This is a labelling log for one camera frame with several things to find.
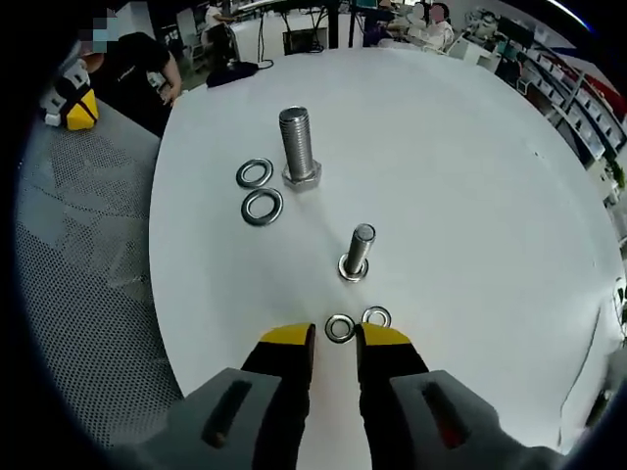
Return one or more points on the black computer mouse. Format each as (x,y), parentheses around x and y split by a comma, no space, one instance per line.
(230,75)

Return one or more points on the small threaded stud bolt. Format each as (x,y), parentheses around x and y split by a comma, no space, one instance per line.
(360,249)

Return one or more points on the white office desk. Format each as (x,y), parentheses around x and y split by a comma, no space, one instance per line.
(247,39)

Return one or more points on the grey mesh office chair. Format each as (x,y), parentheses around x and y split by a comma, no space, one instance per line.
(88,235)

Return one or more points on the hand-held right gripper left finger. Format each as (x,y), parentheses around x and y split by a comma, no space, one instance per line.
(274,357)

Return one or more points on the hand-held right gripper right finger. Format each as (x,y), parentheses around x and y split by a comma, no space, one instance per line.
(392,357)

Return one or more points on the large threaded stud bolt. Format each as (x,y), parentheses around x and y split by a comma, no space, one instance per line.
(298,147)

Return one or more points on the shelf with white bins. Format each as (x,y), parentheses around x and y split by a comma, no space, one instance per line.
(578,98)

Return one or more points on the large steel washer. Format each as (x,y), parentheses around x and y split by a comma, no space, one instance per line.
(241,172)
(246,208)

